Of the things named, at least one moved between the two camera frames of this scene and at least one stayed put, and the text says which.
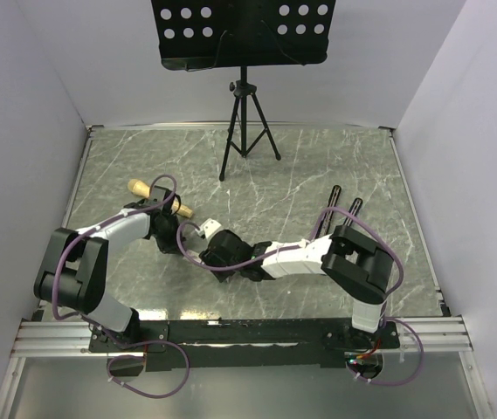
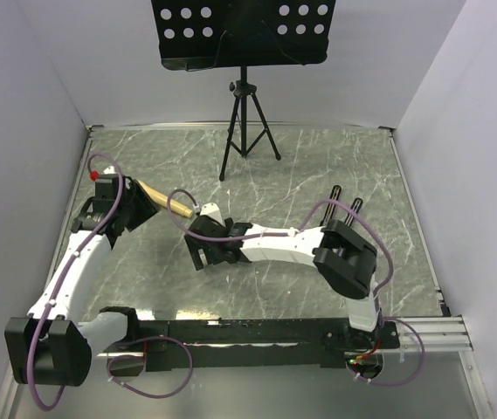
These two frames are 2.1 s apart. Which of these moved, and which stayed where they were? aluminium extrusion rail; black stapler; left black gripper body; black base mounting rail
Moved: left black gripper body
Stayed: black base mounting rail; aluminium extrusion rail; black stapler
